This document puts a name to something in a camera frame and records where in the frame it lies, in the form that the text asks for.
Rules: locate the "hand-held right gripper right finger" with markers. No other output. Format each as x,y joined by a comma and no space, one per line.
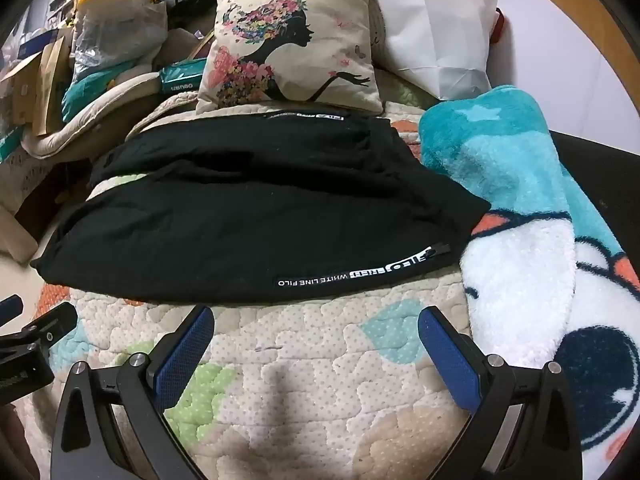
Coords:
447,352

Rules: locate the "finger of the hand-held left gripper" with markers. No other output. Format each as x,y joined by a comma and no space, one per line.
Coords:
47,327
11,305

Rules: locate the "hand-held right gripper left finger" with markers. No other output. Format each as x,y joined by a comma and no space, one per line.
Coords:
185,345

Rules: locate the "black pants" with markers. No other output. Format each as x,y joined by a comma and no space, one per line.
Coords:
250,210

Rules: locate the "quilted heart pattern bedspread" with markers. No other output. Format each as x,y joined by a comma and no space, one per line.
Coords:
300,360

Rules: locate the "teal cartoon print blanket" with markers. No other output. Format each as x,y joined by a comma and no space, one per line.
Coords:
510,170

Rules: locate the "beige folded blanket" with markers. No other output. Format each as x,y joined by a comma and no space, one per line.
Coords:
100,115

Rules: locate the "brown cardboard box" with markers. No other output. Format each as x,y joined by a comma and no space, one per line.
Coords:
35,85

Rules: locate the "teal tissue packet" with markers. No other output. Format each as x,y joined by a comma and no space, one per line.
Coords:
181,76

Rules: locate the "clear plastic bag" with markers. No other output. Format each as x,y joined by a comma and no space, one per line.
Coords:
117,35

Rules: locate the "floral figure print pillow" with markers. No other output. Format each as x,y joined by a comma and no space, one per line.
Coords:
295,45

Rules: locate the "white paper bag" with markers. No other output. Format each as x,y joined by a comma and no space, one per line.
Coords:
430,30

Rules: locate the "red object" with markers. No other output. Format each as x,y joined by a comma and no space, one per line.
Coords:
499,25

